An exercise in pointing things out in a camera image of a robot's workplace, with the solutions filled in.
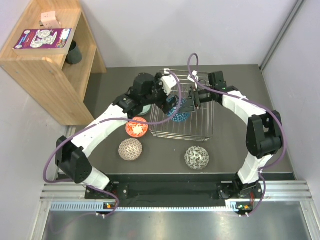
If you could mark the mint green bowl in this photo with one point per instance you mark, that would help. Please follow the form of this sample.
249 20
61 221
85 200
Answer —
146 109

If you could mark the red floral bowl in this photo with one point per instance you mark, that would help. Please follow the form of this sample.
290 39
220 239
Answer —
136 130

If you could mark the wooden shelf unit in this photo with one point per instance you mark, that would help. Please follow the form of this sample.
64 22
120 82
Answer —
59 87

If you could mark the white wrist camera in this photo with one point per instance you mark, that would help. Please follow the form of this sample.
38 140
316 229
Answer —
169 81
193 77

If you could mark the metal wire dish rack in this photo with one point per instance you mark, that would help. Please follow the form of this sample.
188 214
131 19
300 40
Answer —
193 126

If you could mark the blue triangle patterned bowl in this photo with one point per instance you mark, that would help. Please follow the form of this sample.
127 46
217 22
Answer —
178 116

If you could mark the aluminium rail frame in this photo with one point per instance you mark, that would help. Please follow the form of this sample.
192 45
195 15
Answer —
279 209

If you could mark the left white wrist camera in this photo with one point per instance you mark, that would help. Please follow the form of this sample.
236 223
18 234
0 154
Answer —
169 81

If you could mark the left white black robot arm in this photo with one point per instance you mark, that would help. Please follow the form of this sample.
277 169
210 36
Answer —
71 154

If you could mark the beige lattice patterned bowl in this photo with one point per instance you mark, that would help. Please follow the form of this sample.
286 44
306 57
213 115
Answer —
130 149

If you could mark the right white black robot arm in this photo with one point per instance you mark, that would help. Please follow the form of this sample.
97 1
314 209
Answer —
263 134

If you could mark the black white paisley bowl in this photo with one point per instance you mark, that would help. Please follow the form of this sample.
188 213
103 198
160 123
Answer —
197 158

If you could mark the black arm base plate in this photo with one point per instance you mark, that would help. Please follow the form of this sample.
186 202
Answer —
137 190

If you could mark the purple book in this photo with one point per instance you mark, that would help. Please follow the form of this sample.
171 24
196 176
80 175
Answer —
53 41

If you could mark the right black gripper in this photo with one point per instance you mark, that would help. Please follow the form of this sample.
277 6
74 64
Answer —
188 106

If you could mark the pink power adapter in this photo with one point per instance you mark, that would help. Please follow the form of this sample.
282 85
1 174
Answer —
49 20

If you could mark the dark grey cup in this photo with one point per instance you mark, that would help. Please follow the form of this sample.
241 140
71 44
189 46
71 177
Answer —
74 55

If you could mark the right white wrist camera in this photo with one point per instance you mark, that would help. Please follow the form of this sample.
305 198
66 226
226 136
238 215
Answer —
193 77

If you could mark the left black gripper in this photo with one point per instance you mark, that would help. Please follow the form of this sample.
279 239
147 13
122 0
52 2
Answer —
165 105

